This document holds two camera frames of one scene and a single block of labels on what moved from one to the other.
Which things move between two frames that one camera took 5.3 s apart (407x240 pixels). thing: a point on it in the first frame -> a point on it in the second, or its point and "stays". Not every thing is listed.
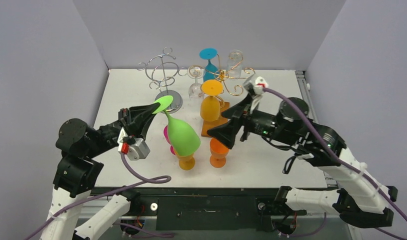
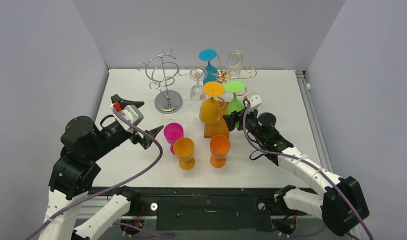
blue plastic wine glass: x=210 y=71 stays
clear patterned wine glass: x=234 y=67 stays
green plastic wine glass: x=183 y=139 -> x=234 y=105
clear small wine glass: x=196 y=72 stays
